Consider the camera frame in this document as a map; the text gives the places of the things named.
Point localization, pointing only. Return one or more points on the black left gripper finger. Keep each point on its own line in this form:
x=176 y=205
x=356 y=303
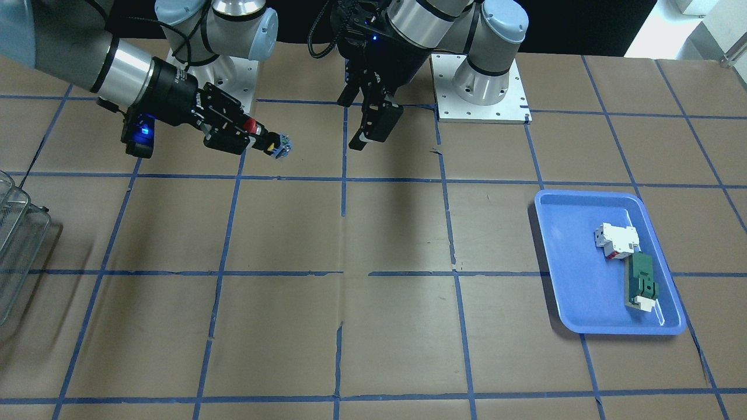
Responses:
x=349 y=94
x=378 y=121

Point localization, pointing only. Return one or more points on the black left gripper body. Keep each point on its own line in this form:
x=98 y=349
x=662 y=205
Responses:
x=404 y=60

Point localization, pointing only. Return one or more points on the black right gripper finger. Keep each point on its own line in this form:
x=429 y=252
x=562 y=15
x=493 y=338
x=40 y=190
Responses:
x=223 y=112
x=230 y=140

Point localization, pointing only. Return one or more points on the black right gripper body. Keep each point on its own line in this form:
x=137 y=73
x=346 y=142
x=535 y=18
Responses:
x=175 y=88

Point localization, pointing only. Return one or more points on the red emergency stop button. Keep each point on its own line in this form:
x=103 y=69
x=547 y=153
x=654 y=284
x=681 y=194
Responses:
x=276 y=145

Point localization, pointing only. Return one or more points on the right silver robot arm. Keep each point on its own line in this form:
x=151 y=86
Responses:
x=69 y=40

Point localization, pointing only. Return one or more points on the white red circuit breaker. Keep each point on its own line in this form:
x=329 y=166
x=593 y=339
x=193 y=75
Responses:
x=617 y=242

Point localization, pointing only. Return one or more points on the blue plastic tray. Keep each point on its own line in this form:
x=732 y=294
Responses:
x=589 y=289

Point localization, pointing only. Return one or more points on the green terminal block module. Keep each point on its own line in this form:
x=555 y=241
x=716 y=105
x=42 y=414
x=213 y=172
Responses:
x=641 y=289

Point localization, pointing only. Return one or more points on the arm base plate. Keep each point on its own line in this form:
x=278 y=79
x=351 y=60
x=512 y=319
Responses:
x=465 y=96
x=235 y=75

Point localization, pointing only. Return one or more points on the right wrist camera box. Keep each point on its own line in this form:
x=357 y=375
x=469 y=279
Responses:
x=139 y=134

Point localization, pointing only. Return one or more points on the silver wire mesh shelf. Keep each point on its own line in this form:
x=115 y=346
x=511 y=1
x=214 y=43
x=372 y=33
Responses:
x=23 y=230

